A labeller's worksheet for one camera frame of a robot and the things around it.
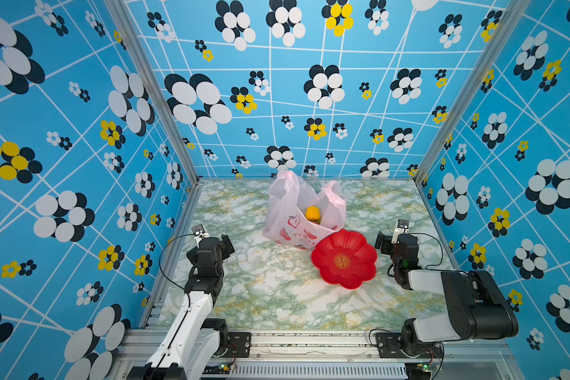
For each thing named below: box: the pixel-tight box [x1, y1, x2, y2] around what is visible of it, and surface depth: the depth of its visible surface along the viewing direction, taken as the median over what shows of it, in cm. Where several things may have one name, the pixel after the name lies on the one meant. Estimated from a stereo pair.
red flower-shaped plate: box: [311, 229, 378, 290], surface depth 94 cm
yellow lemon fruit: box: [304, 205, 321, 221], surface depth 101 cm
